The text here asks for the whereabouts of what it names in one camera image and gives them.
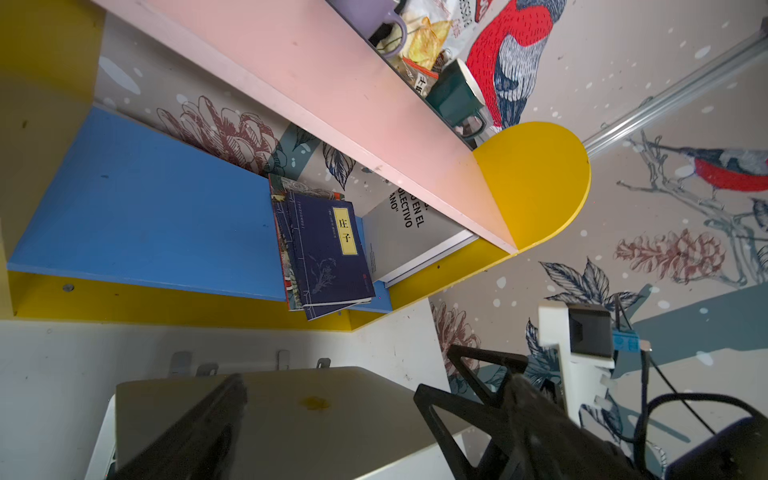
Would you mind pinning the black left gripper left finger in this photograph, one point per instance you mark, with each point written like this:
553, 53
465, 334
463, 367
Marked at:
201, 444

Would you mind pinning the yellow pink blue shelf unit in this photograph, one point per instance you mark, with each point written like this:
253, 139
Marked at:
104, 219

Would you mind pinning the dark blue book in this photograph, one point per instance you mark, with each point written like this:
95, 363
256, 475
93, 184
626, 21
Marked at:
327, 255

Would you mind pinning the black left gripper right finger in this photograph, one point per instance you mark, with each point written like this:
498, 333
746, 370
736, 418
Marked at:
549, 445

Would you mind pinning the green mug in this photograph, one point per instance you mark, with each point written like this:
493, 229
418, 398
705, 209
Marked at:
456, 96

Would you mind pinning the white grey book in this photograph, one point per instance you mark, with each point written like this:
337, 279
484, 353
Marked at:
403, 235

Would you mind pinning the purple mug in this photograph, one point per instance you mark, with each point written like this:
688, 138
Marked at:
367, 16

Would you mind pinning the silver folding laptop stand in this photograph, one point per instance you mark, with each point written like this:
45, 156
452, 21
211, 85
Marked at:
200, 362

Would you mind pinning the Chuba chips bag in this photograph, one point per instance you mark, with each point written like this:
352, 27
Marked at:
436, 33

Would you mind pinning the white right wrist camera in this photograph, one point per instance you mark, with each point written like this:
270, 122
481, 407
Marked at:
586, 341

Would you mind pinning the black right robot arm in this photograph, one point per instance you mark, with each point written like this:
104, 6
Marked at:
737, 452

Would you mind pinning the stack of books underneath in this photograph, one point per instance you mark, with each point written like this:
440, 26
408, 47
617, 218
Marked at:
279, 187

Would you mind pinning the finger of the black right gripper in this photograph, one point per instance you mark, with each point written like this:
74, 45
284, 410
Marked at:
501, 458

